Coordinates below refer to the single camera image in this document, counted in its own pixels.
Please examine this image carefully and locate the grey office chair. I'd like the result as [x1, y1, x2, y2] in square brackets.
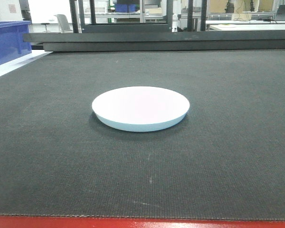
[55, 14, 73, 33]

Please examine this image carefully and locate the white background table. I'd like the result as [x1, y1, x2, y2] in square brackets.
[206, 20, 285, 31]

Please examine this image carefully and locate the blue plastic crate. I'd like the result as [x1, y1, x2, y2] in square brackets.
[0, 21, 32, 65]

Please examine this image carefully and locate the black round stool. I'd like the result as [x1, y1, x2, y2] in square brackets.
[41, 22, 50, 33]

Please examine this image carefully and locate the dark woven table mat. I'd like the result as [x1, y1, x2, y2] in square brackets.
[0, 49, 285, 220]

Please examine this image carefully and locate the white round plate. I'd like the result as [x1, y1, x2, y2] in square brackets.
[92, 86, 190, 132]

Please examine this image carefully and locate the black metal frame rail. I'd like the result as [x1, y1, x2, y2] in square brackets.
[23, 30, 285, 52]

